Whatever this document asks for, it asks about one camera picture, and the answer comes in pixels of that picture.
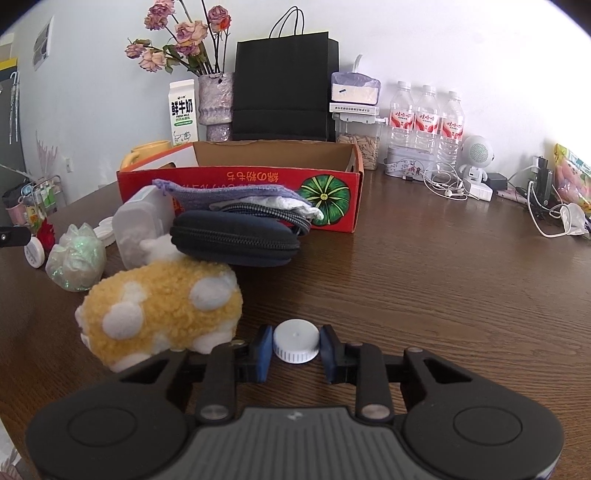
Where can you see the red fuzzy ornament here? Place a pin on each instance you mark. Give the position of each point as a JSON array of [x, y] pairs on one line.
[[46, 235]]

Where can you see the black upright device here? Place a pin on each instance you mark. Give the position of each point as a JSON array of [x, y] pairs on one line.
[[544, 182]]

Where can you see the red pumpkin print cardboard box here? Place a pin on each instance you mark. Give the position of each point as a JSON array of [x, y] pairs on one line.
[[277, 179]]

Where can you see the grey printed tin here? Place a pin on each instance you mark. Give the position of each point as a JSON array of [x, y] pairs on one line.
[[408, 162]]

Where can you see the white charger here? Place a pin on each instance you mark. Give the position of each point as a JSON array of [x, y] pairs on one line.
[[480, 190]]

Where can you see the navy zip case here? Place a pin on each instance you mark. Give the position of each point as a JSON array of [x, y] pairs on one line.
[[231, 241]]

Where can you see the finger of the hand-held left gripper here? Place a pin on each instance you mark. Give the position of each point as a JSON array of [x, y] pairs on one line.
[[16, 237]]

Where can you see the purple knitted cloth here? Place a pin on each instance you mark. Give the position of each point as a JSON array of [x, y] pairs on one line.
[[221, 191]]

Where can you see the translucent white plastic container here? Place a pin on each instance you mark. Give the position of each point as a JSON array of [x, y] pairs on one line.
[[138, 226]]

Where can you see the white green milk carton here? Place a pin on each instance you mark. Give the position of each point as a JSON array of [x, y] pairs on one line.
[[183, 115]]

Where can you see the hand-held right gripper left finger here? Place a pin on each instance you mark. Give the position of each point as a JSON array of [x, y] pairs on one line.
[[264, 351]]

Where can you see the yellow mug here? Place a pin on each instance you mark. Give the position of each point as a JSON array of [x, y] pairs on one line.
[[147, 153]]

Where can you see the iridescent plastic bag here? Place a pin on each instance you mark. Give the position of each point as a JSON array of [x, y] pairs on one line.
[[76, 263]]

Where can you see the black paper bag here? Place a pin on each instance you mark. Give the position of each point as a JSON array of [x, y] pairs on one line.
[[284, 87]]

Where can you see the yellow spotted plush toy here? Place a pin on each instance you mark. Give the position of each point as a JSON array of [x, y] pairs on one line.
[[157, 304]]

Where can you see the white cloth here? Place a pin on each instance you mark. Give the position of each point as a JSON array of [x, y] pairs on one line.
[[295, 206]]

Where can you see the dried rose bouquet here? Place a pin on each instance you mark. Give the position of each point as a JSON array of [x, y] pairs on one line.
[[187, 34]]

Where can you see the black power adapter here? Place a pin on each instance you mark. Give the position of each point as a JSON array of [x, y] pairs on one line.
[[497, 181]]

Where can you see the white robot-shaped speaker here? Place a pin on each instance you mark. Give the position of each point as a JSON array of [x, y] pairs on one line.
[[478, 152]]

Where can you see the white ribbed round cap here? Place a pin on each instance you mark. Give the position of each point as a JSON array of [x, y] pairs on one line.
[[295, 340]]

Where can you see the clear seed container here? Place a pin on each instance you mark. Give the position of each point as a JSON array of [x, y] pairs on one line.
[[358, 147]]

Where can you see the purple textured vase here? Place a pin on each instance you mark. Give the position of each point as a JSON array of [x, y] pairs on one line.
[[216, 104]]

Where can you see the yellow snack bag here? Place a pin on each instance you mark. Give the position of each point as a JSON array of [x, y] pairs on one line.
[[575, 177]]

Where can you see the red label water bottle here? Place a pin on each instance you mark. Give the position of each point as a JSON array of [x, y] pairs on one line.
[[427, 122], [402, 117], [450, 129]]

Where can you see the purple tissue pack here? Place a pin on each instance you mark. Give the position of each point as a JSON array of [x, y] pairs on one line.
[[354, 90]]

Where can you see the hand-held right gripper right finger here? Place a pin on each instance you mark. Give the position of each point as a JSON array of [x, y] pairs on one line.
[[328, 354]]

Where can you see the white flat box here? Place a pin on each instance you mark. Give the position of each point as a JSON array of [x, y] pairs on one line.
[[353, 109]]

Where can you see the wall poster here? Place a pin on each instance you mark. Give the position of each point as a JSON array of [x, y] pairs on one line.
[[42, 44]]

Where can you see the white round disc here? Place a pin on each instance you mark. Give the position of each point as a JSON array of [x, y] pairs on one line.
[[34, 253]]

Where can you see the white crumpled wrapper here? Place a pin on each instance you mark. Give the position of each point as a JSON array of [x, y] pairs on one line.
[[575, 219]]

